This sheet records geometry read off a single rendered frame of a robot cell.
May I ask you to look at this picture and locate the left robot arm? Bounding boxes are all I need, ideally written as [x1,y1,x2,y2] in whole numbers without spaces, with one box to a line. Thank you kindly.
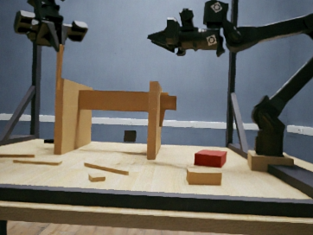
[179,0,313,157]

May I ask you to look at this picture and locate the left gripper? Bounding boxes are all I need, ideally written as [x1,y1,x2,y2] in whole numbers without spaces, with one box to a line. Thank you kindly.
[148,17,202,56]

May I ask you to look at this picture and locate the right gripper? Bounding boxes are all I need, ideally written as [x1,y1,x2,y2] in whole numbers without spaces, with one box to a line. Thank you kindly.
[14,1,88,52]

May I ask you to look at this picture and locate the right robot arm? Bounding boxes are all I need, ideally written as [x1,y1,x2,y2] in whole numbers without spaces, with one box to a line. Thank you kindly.
[27,0,56,48]

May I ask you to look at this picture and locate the red rectangular block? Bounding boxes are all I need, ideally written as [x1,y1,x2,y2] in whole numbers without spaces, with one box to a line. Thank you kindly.
[194,149,227,168]

